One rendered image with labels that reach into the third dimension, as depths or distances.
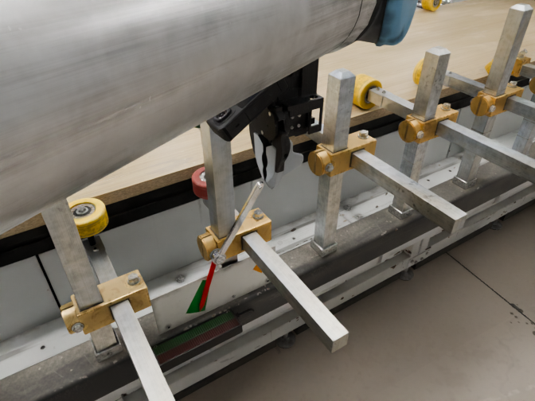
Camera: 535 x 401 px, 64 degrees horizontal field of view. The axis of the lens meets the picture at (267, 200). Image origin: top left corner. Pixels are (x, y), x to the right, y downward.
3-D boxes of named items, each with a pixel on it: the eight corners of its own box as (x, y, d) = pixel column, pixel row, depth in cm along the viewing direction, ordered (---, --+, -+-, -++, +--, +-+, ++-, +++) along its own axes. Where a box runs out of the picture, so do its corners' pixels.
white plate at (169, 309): (275, 281, 91) (276, 247, 85) (159, 336, 80) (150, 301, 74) (274, 279, 92) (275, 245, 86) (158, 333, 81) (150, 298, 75)
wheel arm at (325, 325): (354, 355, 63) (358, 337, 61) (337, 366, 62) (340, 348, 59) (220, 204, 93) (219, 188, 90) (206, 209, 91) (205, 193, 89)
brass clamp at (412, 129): (455, 132, 99) (461, 112, 96) (414, 147, 93) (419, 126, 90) (434, 122, 103) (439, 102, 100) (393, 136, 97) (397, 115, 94)
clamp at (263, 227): (271, 240, 84) (271, 220, 81) (209, 266, 78) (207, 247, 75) (256, 224, 88) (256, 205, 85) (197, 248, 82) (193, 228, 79)
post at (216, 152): (240, 312, 92) (228, 103, 63) (226, 319, 91) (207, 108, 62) (232, 301, 94) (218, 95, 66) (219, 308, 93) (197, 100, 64)
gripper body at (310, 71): (322, 135, 63) (329, 53, 56) (273, 151, 59) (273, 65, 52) (292, 116, 68) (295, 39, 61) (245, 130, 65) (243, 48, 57)
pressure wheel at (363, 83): (378, 73, 108) (356, 95, 108) (386, 95, 114) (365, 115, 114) (362, 66, 112) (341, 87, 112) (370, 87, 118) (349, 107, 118)
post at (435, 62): (405, 231, 113) (452, 48, 85) (396, 236, 112) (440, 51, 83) (396, 224, 116) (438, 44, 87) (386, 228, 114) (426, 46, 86)
